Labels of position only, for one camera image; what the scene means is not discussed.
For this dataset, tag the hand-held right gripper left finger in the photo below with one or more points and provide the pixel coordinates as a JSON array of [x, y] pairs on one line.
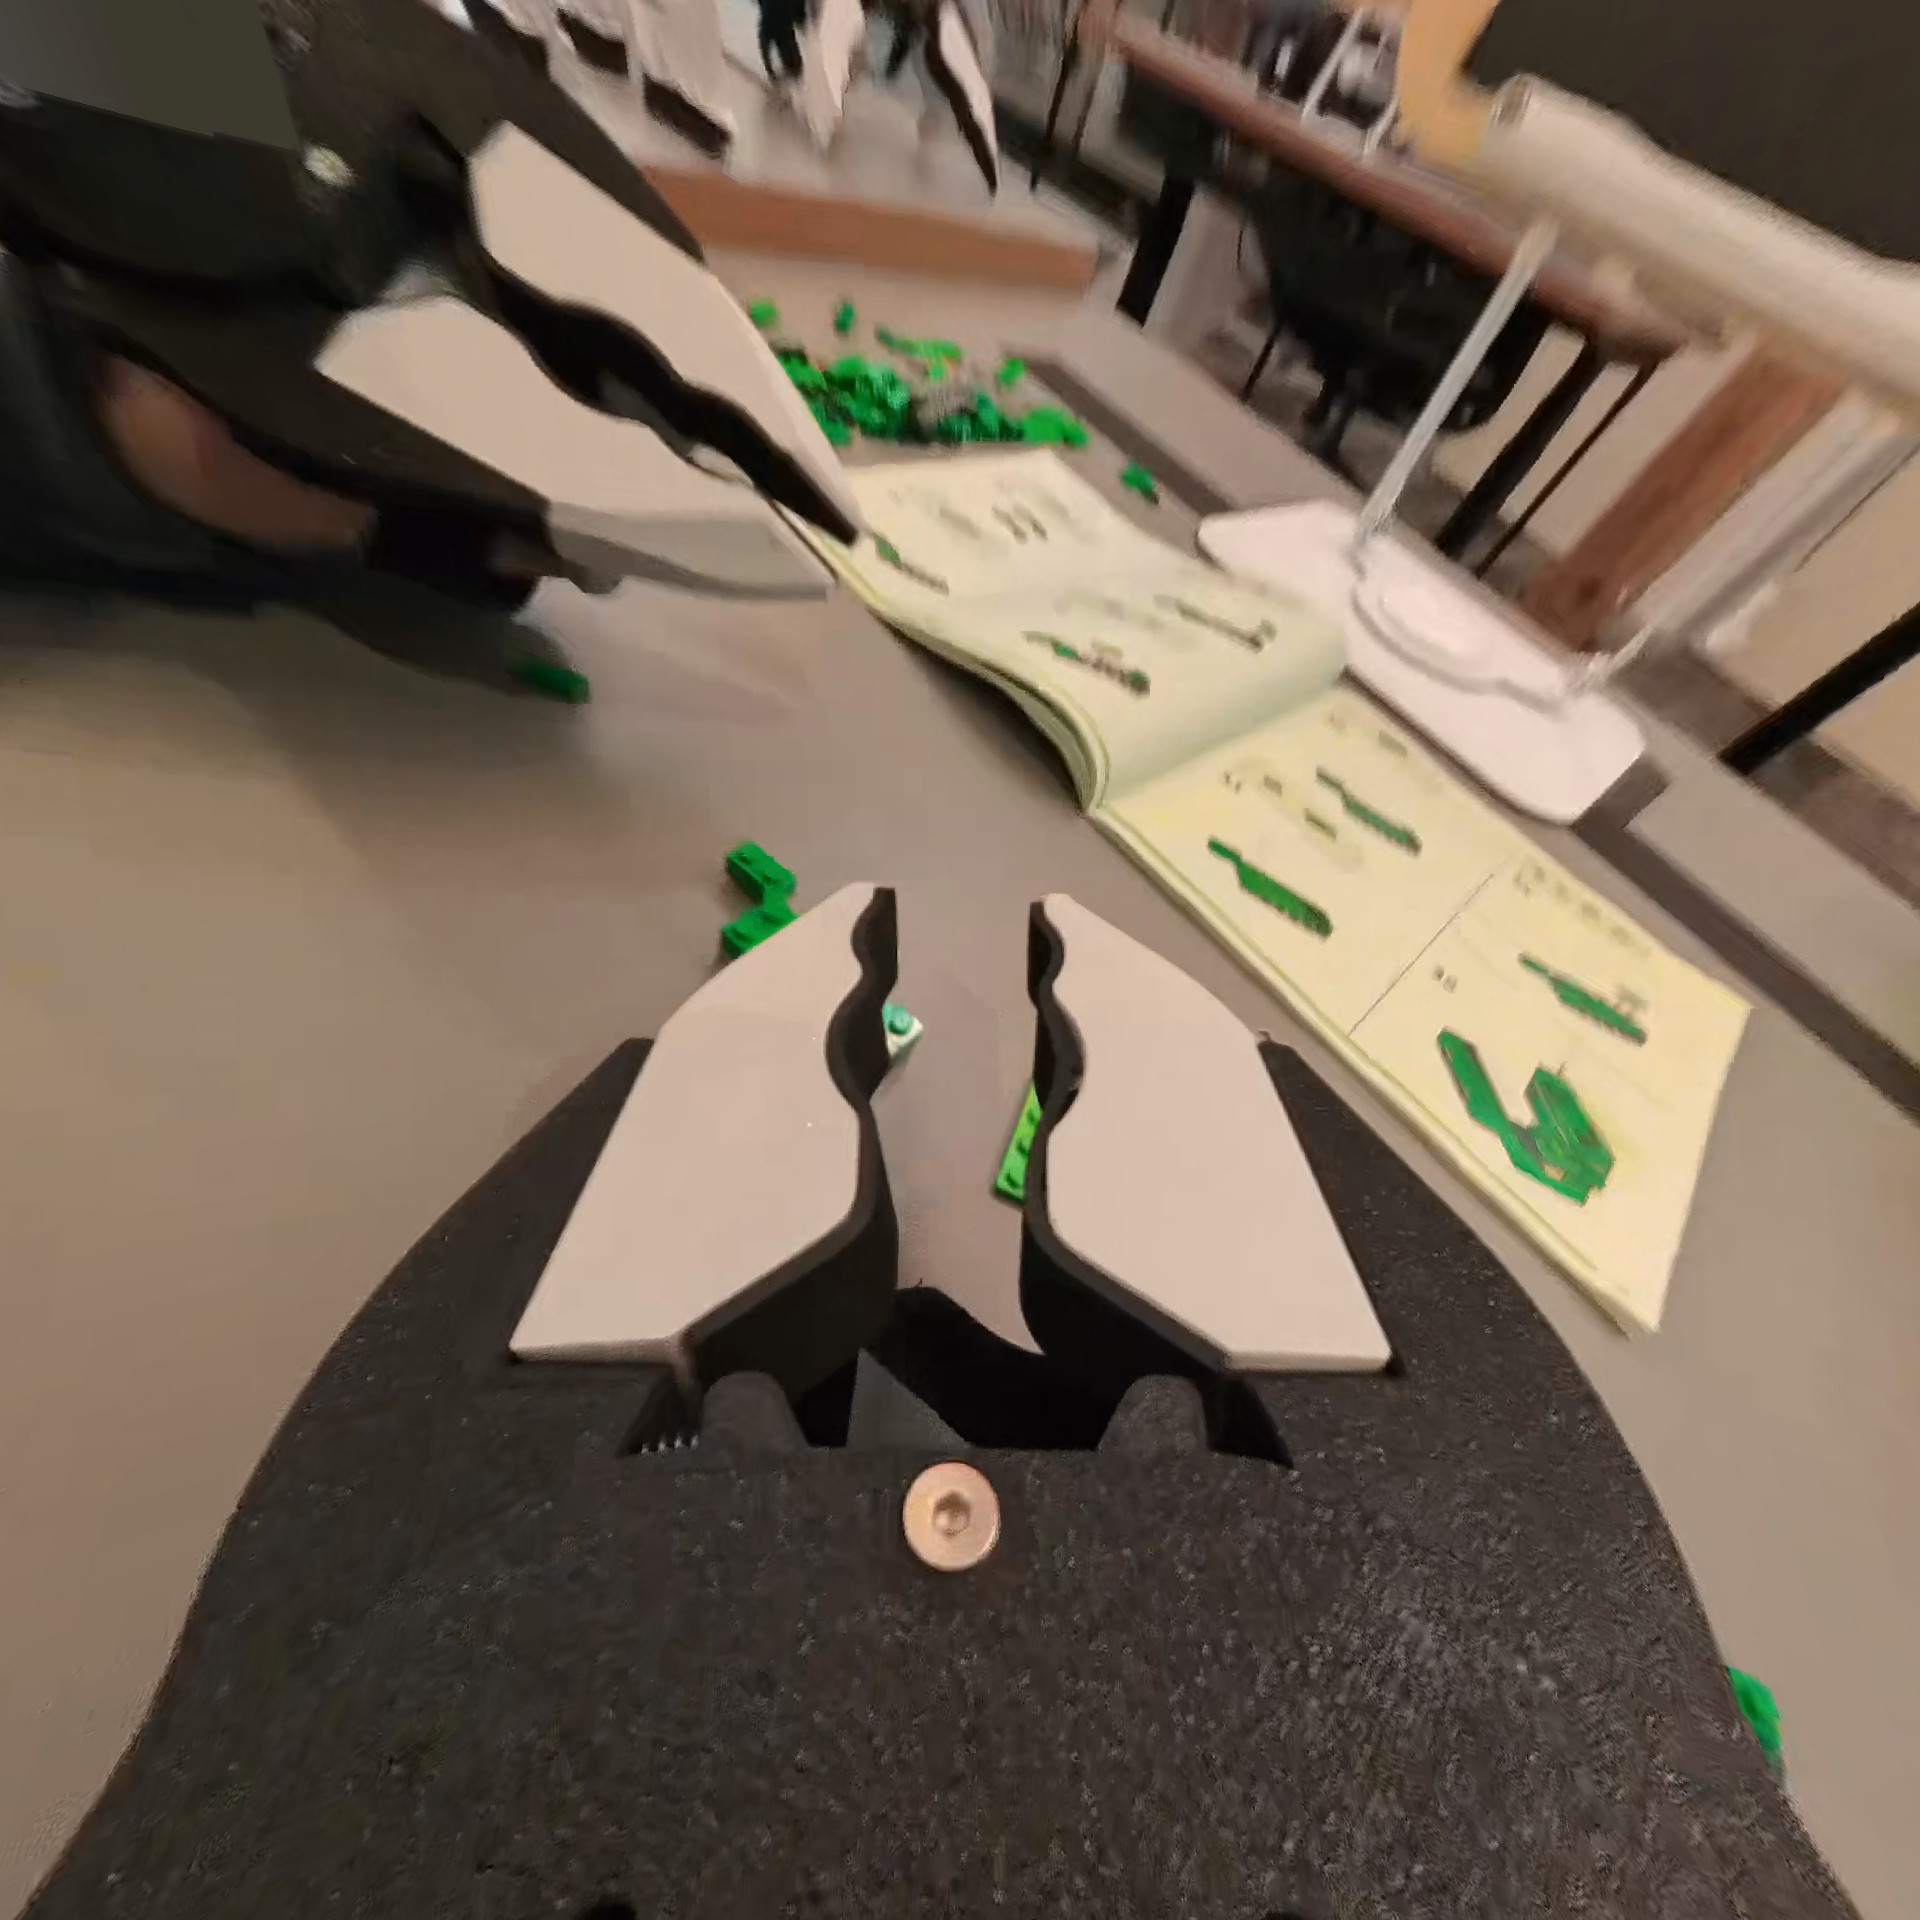
[[706, 1171]]

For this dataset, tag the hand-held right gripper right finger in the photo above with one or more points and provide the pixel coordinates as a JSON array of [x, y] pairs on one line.
[[1199, 1187]]

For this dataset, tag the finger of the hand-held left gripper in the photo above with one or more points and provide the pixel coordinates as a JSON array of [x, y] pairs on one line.
[[630, 272], [494, 426]]

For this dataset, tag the green brick plate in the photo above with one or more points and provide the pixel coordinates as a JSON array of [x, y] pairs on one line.
[[1022, 1142]]

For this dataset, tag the green brick assembly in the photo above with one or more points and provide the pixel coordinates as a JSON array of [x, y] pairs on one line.
[[757, 873]]

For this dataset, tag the grey desk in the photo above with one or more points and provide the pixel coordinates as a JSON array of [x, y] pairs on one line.
[[301, 930]]

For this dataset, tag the person's left hand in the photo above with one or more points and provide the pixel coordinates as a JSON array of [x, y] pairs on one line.
[[226, 482]]

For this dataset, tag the white stand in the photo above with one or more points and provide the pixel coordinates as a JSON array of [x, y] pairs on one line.
[[689, 73], [504, 13], [598, 32]]

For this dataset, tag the small pale green brick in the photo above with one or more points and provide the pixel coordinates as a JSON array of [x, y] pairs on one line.
[[901, 1031]]

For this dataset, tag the wood edged grey table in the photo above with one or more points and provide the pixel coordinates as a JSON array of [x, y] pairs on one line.
[[901, 250]]

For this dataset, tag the pile of green bricks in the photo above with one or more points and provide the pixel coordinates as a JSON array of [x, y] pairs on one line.
[[869, 398]]

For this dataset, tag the black and white device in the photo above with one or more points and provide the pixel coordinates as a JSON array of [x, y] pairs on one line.
[[962, 89]]

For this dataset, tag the open instruction booklet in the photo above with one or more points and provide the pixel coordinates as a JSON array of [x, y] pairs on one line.
[[1199, 631]]

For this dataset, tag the white stand base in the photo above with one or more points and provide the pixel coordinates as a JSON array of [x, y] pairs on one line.
[[1560, 750]]

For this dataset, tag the black office chair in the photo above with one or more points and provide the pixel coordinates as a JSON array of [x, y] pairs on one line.
[[1350, 300]]

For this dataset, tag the long brown wooden table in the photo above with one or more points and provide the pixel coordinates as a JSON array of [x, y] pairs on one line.
[[1350, 166]]

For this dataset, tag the wood framed black partition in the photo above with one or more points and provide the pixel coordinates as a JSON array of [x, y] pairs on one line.
[[1725, 73]]

